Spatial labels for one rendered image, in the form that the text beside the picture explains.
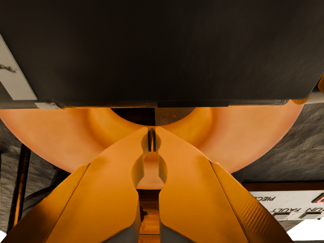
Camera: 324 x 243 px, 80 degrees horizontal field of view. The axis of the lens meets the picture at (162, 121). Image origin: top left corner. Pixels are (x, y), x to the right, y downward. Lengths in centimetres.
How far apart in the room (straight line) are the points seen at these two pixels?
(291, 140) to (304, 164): 19
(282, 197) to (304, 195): 4
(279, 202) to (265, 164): 15
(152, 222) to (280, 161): 28
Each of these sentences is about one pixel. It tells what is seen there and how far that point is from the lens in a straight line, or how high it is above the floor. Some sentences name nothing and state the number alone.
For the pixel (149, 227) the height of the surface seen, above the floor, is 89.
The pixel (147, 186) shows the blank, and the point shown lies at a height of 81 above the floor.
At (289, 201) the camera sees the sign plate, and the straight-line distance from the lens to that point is 56.
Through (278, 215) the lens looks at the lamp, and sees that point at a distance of 62.
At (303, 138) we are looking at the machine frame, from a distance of 28.
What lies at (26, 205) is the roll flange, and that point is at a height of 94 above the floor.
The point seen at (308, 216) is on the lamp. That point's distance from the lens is 67.
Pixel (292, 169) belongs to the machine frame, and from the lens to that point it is 47.
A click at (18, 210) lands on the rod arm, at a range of 25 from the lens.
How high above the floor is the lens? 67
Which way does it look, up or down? 45 degrees up
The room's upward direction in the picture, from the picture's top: 180 degrees clockwise
